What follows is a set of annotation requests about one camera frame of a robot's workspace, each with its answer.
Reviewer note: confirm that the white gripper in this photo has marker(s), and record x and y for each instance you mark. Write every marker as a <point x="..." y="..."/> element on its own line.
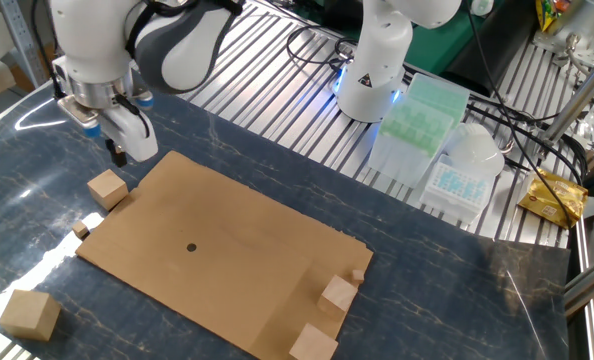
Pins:
<point x="132" y="132"/>

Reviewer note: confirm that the medium wooden cube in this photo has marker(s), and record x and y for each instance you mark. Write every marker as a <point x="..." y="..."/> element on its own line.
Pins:
<point x="107" y="190"/>
<point x="337" y="296"/>

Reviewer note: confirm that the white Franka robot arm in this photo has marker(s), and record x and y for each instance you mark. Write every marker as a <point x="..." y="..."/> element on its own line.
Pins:
<point x="92" y="35"/>

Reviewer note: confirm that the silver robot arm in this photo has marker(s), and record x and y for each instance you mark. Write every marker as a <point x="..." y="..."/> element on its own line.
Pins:
<point x="589" y="20"/>

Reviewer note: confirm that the small wooden cube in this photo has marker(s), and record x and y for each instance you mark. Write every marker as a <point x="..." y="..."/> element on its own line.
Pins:
<point x="80" y="229"/>
<point x="358" y="276"/>

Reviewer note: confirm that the perforated metal shelf upright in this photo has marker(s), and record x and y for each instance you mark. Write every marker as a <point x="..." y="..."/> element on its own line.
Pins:
<point x="22" y="40"/>

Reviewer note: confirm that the brown cardboard sheet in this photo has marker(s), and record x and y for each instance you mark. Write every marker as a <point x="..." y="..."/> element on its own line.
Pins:
<point x="217" y="280"/>

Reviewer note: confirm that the large wooden cube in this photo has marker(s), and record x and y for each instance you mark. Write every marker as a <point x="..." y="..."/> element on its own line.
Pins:
<point x="313" y="345"/>
<point x="29" y="315"/>

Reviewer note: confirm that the green pipette tip box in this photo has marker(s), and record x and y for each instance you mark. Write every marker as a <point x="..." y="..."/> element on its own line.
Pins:
<point x="417" y="125"/>

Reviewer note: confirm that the white plastic bowl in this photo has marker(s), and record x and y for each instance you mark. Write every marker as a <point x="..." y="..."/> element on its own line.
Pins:
<point x="477" y="147"/>

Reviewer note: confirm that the white round bottle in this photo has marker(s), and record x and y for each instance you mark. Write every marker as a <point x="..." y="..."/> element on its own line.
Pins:
<point x="482" y="6"/>

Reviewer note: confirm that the black plastic bag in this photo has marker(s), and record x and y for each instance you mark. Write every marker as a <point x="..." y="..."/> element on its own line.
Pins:
<point x="517" y="30"/>

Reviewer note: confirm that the gold snack packet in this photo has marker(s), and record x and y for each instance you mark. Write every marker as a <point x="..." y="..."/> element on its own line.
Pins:
<point x="552" y="197"/>

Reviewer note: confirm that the yellow green snack bag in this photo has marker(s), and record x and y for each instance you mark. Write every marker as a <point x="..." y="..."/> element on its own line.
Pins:
<point x="552" y="12"/>

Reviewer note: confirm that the aluminium profile bar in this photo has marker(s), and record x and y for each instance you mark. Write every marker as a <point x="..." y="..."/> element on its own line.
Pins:
<point x="592" y="285"/>

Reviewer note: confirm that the grey wrist mount plate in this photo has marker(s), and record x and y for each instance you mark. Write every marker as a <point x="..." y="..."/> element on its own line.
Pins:
<point x="77" y="112"/>

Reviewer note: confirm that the aluminium profile post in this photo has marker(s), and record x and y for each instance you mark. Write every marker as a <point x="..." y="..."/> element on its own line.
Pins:
<point x="577" y="100"/>

